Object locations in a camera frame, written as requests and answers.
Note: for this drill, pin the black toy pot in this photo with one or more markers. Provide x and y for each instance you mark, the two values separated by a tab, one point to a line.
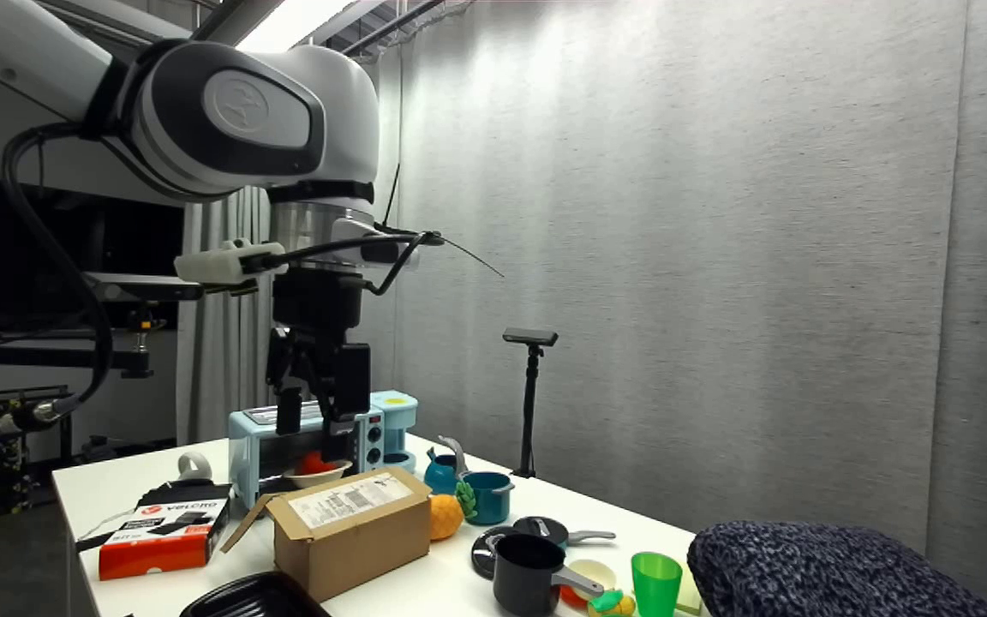
529	574

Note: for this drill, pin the black camera stand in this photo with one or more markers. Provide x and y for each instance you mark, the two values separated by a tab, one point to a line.
531	344

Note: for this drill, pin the teal toy pot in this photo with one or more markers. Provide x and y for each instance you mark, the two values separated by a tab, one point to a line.
484	498

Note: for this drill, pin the plush watermelon slice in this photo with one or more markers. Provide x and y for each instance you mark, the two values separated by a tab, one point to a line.
313	465

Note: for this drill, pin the red and black box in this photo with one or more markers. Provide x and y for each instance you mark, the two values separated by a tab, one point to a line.
163	540

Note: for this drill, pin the blue play food set box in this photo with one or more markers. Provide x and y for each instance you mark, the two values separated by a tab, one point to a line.
264	456

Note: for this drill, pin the green plastic cup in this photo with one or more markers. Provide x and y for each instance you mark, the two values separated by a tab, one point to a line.
655	584

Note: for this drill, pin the small black frying pan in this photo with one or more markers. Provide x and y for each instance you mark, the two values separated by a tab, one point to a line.
539	525

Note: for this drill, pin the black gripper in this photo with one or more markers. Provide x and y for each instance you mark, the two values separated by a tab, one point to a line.
313	357

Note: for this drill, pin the orange toy fruit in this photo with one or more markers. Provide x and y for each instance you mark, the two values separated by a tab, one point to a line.
443	516

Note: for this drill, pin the dark blue knitted cushion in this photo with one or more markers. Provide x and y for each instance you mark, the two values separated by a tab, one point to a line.
820	570

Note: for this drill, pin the green yellow toy vegetable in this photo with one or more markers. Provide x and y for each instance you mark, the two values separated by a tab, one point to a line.
612	604

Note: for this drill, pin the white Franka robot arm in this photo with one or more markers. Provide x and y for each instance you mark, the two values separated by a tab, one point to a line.
205	123

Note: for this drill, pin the brown cardboard box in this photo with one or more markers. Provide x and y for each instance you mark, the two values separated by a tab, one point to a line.
344	533

